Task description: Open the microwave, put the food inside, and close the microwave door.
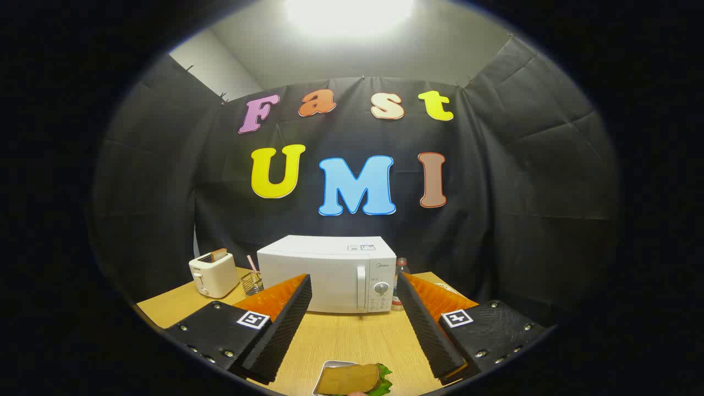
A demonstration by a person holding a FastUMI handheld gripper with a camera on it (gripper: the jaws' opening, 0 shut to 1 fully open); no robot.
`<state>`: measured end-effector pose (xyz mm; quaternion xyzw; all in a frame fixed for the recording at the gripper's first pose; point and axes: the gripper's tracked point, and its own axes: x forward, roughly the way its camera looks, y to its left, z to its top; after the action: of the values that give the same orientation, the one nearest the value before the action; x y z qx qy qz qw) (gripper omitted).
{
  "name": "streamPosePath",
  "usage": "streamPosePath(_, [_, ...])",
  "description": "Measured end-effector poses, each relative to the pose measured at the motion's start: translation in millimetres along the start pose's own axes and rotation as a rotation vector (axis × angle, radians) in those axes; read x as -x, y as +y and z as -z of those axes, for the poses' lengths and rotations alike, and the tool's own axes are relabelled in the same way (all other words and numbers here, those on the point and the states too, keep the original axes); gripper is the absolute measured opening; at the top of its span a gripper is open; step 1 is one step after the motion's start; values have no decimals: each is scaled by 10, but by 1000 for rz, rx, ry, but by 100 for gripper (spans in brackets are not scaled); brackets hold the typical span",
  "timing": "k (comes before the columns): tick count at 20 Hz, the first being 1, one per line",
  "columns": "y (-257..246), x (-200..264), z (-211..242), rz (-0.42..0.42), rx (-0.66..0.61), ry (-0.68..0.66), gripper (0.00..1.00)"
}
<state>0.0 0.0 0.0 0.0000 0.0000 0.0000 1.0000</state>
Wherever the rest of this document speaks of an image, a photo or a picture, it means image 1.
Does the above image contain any white rectangular plate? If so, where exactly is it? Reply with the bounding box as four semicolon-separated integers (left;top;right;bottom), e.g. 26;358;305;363
312;360;358;395

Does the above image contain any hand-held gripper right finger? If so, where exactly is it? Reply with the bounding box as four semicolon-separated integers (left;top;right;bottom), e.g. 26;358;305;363
396;272;546;386

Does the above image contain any white microwave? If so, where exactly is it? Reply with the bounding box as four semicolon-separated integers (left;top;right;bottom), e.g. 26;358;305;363
257;235;397;315

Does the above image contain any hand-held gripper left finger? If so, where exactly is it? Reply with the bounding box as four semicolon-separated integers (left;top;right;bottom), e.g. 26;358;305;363
165;273;312;384

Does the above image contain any brown bread lettuce sandwich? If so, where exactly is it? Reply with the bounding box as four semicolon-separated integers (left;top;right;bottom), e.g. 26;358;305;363
316;363;393;396

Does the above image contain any white toaster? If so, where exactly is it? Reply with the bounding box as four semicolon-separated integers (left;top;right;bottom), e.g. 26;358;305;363
189;252;240;299

